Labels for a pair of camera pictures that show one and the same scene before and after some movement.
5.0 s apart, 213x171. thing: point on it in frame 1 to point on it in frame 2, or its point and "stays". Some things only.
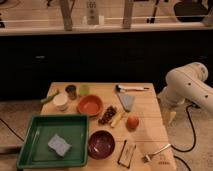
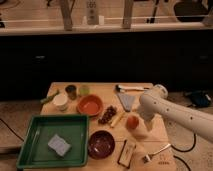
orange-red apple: (132, 123) stays
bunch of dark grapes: (110, 111) stays
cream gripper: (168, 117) to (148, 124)
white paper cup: (61, 101) stays
